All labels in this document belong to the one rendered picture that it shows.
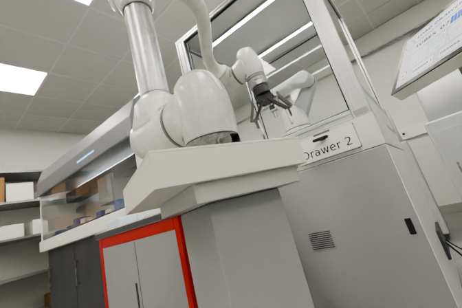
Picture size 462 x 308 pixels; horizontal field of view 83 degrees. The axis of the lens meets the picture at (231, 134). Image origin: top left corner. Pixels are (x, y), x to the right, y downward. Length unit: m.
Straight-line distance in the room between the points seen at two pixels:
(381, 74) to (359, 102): 3.37
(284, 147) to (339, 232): 0.75
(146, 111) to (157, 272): 0.63
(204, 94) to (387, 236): 0.94
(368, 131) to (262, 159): 0.74
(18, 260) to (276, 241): 4.58
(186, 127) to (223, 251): 0.32
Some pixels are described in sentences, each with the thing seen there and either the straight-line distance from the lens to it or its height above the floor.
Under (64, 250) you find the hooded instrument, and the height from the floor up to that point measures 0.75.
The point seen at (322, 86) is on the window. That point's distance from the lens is 1.37.
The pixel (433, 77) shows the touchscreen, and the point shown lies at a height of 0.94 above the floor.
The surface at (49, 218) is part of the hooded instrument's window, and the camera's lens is 3.21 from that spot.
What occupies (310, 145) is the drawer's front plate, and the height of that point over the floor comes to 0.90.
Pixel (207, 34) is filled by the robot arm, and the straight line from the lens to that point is 1.19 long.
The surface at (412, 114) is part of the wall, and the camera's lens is 4.48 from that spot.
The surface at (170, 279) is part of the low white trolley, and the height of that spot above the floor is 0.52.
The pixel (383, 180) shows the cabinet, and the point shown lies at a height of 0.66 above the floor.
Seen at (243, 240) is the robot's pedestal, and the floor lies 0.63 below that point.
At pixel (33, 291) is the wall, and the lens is 5.06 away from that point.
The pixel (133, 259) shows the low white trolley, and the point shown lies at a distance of 1.27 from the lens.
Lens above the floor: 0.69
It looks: 16 degrees up
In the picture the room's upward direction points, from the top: 15 degrees counter-clockwise
